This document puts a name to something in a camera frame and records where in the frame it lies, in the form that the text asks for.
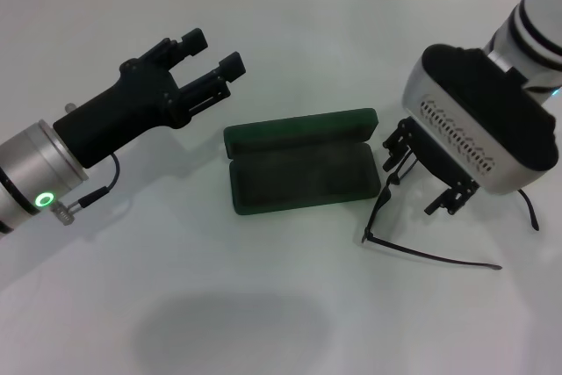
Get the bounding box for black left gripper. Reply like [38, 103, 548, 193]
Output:
[52, 27, 248, 170]

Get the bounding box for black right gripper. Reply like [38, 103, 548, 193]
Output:
[380, 117, 479, 219]

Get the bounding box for black glasses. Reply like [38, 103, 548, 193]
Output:
[361, 153, 541, 272]

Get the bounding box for green glasses case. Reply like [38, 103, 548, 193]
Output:
[222, 106, 380, 217]

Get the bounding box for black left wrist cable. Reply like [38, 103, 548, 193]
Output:
[51, 152, 122, 227]

